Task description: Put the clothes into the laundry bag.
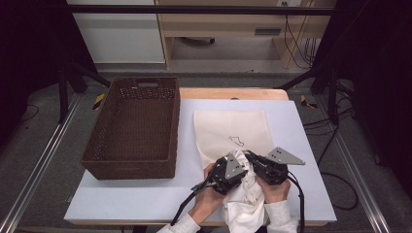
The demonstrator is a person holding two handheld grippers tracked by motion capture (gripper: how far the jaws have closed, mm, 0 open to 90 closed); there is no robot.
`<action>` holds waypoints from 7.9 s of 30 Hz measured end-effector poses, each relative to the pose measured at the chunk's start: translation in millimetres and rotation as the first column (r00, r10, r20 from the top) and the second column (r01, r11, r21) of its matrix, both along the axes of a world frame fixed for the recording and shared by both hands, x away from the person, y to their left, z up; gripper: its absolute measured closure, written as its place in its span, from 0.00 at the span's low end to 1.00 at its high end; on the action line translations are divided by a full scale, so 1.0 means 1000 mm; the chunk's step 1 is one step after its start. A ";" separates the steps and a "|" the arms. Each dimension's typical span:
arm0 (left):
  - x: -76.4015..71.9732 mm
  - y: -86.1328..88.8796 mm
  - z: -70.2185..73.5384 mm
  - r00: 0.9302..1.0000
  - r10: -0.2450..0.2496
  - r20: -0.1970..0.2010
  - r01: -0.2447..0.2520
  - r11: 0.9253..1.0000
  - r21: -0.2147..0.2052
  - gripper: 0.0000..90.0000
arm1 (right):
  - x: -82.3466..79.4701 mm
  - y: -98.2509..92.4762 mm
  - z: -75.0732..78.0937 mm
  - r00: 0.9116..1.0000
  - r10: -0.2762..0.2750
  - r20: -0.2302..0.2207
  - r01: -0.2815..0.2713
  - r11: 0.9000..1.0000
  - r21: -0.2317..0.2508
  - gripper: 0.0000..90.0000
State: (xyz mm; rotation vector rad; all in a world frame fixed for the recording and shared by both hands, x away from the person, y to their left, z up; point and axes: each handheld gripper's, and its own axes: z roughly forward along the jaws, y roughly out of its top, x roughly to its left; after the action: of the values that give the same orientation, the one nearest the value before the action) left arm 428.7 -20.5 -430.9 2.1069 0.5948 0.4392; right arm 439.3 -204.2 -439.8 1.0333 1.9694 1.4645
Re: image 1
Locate wooden table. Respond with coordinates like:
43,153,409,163
69,86,328,227

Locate cream drawstring bag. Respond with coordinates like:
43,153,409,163
192,109,276,171

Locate black curtain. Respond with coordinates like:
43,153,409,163
0,0,98,147
310,0,412,198

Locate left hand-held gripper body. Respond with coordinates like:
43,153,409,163
207,152,250,196

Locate thin black floor cable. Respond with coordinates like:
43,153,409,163
17,103,41,124

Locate white table board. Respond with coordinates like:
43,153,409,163
63,98,338,225

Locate black tripod stand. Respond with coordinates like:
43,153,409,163
274,63,341,126
56,60,112,124

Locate white cloth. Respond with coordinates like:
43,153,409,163
222,149,270,233

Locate white cabinet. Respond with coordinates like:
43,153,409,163
64,0,166,65

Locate looped black floor cable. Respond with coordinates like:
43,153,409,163
320,172,361,212

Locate person's left hand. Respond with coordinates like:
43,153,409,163
192,162,226,217

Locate aluminium floor rail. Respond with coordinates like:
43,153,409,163
0,93,83,233
314,96,393,233

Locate light wooden desk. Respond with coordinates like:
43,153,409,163
154,0,337,70

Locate brown woven basket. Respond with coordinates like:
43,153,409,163
80,76,182,181

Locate yellow black tape piece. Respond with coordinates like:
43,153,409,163
298,94,319,110
91,93,107,112

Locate person's right hand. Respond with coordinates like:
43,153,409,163
257,175,292,205

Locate black floor cables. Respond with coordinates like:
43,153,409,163
302,80,357,167

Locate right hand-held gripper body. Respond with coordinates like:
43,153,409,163
251,147,306,186

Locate hanging cable bundle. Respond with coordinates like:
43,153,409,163
282,1,321,70

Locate black horizontal bar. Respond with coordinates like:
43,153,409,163
64,4,335,17

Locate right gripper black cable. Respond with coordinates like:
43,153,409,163
286,170,307,233

